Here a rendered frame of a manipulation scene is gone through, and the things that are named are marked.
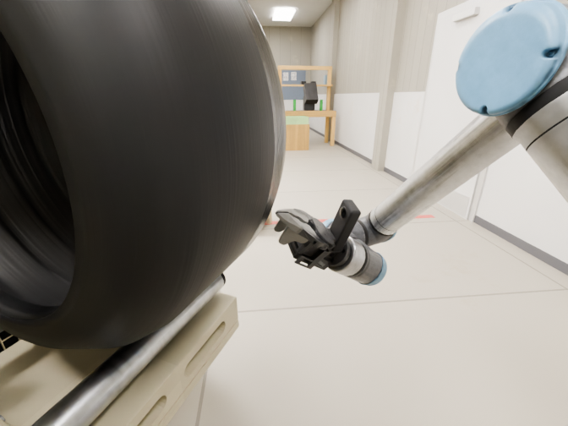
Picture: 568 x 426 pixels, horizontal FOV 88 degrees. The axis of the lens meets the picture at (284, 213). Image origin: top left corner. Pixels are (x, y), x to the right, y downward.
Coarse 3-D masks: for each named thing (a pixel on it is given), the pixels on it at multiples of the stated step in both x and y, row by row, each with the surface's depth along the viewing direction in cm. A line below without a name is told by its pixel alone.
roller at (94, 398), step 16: (208, 288) 54; (192, 304) 50; (176, 320) 47; (160, 336) 43; (128, 352) 40; (144, 352) 41; (96, 368) 38; (112, 368) 37; (128, 368) 39; (144, 368) 41; (80, 384) 35; (96, 384) 35; (112, 384) 36; (128, 384) 39; (64, 400) 33; (80, 400) 34; (96, 400) 35; (112, 400) 37; (48, 416) 32; (64, 416) 32; (80, 416) 33; (96, 416) 35
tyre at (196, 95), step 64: (0, 0) 20; (64, 0) 19; (128, 0) 20; (192, 0) 25; (0, 64) 54; (64, 64) 20; (128, 64) 21; (192, 64) 24; (256, 64) 34; (0, 128) 57; (64, 128) 22; (128, 128) 22; (192, 128) 24; (256, 128) 33; (0, 192) 56; (64, 192) 65; (128, 192) 23; (192, 192) 25; (256, 192) 36; (0, 256) 52; (64, 256) 58; (128, 256) 25; (192, 256) 29; (0, 320) 39; (64, 320) 32; (128, 320) 31
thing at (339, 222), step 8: (344, 200) 60; (352, 200) 61; (344, 208) 60; (352, 208) 58; (336, 216) 63; (344, 216) 59; (352, 216) 58; (336, 224) 63; (344, 224) 60; (352, 224) 60; (336, 232) 62; (344, 232) 61; (336, 240) 62; (344, 240) 62; (336, 248) 64
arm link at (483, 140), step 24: (480, 120) 51; (456, 144) 56; (480, 144) 52; (504, 144) 50; (432, 168) 62; (456, 168) 57; (480, 168) 56; (408, 192) 68; (432, 192) 64; (384, 216) 78; (408, 216) 73; (384, 240) 87
